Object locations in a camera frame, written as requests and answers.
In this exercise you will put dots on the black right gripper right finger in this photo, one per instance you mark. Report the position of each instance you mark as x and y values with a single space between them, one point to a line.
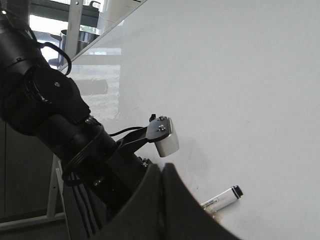
184 219

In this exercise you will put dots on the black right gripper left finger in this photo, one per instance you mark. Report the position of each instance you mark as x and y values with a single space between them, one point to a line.
139 218

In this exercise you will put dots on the white whiteboard marker pen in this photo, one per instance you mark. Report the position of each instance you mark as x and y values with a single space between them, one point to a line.
222 200

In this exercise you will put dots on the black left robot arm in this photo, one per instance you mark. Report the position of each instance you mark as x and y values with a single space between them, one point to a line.
37 100

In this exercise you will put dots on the white stand leg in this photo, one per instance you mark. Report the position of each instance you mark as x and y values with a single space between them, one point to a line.
56 187

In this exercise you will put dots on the metal pot in background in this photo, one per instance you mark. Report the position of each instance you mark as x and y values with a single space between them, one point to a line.
84 39

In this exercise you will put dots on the white whiteboard with aluminium frame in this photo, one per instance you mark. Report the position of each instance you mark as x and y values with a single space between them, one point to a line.
240 80

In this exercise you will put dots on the grey metal post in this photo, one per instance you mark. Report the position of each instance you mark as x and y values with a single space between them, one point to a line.
74 20

